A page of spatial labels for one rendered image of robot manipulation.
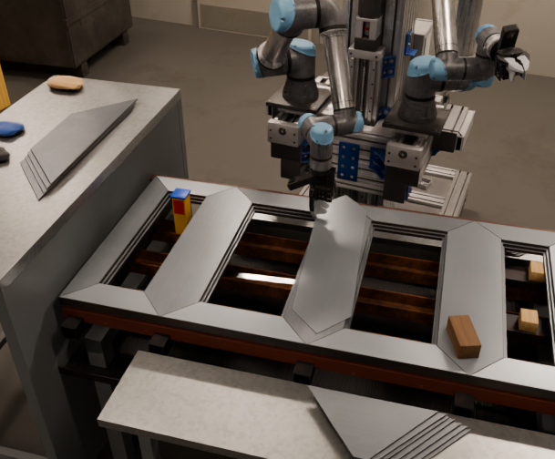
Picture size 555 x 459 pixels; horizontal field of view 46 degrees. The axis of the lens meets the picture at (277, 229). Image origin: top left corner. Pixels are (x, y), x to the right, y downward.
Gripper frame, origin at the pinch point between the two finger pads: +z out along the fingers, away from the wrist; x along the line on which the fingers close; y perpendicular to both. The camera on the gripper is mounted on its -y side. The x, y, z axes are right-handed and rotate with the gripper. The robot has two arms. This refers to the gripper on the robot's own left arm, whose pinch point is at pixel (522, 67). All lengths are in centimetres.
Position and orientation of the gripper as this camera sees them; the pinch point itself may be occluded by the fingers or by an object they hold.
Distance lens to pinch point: 206.2
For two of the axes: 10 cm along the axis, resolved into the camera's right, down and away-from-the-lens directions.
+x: -9.9, 1.4, 0.4
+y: 1.4, 8.0, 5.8
